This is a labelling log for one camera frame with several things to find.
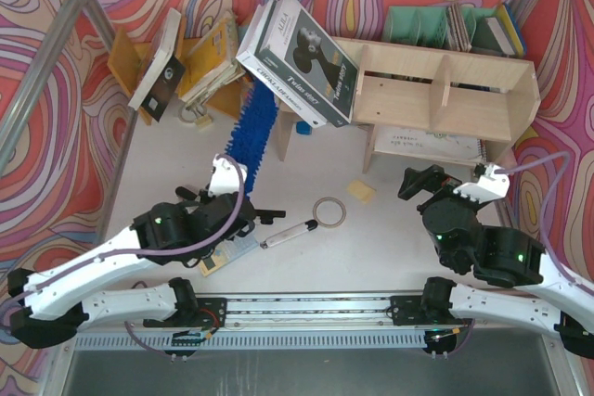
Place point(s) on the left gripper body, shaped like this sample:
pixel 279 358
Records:
pixel 242 212

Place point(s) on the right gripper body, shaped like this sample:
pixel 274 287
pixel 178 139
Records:
pixel 433 189

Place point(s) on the blue microfiber duster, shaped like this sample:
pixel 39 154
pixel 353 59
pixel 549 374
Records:
pixel 249 137

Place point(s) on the black T-shaped plastic part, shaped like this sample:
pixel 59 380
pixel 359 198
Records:
pixel 268 217

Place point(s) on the masking tape roll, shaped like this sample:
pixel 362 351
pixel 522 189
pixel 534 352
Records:
pixel 329 212

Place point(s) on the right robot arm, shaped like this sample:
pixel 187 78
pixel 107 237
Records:
pixel 536 292

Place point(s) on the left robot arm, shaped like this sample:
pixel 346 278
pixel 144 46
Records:
pixel 55 305

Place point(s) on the light wooden bookshelf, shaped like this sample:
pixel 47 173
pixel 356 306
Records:
pixel 494 99

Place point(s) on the spiral bound drawing notebook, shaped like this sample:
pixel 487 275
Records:
pixel 420 144

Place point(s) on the yellow grey calculator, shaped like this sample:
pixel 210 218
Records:
pixel 227 252

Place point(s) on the yellow sticky note pad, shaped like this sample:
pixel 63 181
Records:
pixel 361 191

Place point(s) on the white black marker pen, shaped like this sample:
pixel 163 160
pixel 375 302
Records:
pixel 289 234

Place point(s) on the blue pencil sharpener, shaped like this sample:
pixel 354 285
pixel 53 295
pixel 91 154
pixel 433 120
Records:
pixel 303 128

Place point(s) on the pen cup with pencils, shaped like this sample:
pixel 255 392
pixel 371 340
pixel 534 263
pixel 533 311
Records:
pixel 246 85

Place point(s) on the yellow books stack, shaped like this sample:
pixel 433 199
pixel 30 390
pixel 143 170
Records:
pixel 211 63

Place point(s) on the white black leaning book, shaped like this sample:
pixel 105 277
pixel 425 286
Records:
pixel 161 69

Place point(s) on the green desk organizer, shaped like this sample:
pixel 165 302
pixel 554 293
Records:
pixel 429 26

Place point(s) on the orange wooden book stand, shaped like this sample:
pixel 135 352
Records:
pixel 124 63

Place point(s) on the blue yellow book in organizer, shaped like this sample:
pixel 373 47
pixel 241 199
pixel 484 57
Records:
pixel 503 24

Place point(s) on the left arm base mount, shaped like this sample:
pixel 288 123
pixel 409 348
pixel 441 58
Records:
pixel 197 312

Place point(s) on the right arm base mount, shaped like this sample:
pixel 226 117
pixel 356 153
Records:
pixel 406 310

